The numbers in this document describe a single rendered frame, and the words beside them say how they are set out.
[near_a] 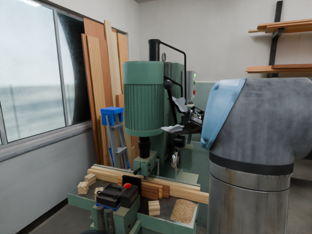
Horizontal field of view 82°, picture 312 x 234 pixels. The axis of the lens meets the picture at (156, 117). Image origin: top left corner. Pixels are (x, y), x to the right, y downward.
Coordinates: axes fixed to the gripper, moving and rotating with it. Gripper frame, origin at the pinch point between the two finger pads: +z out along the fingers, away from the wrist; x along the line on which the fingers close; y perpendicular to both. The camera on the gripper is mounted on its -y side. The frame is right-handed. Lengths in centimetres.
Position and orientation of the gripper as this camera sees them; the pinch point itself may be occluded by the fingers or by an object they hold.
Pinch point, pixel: (163, 111)
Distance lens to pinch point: 69.4
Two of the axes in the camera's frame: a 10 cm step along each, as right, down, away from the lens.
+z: -8.8, -4.1, -2.6
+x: -2.4, 8.3, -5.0
